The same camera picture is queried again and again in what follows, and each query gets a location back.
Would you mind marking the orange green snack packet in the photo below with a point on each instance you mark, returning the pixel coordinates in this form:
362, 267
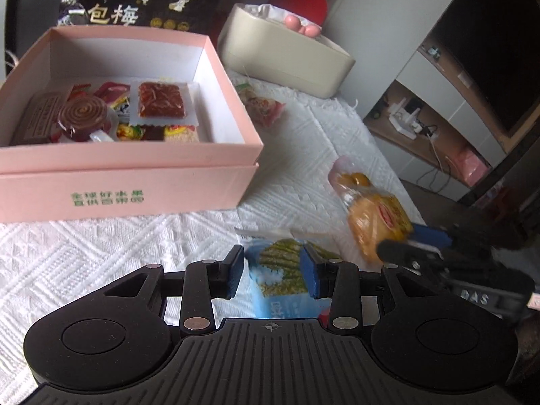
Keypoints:
263, 109

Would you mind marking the thin brown ribbon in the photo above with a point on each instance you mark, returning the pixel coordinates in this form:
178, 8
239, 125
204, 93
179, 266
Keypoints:
9, 58

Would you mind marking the red round object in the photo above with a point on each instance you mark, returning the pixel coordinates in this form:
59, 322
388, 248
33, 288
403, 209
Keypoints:
303, 2

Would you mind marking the blue snack packet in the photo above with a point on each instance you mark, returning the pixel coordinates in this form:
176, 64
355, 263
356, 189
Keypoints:
276, 270

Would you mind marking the white wooden wall cabinet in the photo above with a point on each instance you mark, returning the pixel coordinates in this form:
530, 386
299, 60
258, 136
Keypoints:
438, 105

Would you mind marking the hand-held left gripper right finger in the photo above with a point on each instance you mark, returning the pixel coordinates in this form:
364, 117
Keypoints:
309, 272

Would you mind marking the pink toy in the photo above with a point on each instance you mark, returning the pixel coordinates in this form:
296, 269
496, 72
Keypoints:
303, 26

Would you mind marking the bread bun packet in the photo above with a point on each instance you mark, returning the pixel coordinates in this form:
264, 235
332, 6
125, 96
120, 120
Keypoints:
375, 219

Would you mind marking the black television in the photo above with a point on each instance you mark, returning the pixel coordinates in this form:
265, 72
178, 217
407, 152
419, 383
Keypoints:
498, 42

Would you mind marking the white blue small packet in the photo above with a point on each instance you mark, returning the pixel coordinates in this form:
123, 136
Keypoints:
122, 105

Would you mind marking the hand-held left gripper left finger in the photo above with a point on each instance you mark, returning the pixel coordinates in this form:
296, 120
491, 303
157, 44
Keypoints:
235, 273

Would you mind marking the pink cardboard box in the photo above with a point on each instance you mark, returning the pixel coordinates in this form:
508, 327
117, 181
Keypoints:
126, 177

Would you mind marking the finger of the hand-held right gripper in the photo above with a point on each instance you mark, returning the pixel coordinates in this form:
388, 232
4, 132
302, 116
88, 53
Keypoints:
430, 235
405, 251

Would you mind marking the cream oval bin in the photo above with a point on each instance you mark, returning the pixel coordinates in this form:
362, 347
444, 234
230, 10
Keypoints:
282, 59

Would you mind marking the white knit tablecloth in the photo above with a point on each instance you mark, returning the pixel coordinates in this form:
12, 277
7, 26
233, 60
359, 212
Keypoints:
126, 253

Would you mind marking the yellow green small packet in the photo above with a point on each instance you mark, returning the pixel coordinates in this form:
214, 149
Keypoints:
130, 131

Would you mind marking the clear red strip snack packet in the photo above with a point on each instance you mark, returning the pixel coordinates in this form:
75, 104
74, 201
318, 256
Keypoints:
162, 99

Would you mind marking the white router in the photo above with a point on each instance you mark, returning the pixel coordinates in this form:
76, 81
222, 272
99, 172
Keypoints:
403, 120

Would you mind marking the pink bag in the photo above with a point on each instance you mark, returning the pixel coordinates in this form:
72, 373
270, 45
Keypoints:
472, 165

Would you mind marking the brown bar snack packet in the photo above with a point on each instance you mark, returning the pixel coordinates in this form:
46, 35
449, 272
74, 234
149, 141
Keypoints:
36, 118

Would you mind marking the brown spiral snack packet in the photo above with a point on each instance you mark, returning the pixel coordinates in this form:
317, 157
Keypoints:
82, 113

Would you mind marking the small white device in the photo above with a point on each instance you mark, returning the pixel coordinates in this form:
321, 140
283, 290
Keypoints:
434, 52

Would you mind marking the white tissue paper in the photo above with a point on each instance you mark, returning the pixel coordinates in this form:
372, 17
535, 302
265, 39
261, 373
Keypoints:
265, 10

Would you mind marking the white wall socket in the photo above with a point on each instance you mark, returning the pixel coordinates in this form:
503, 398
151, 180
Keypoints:
465, 79

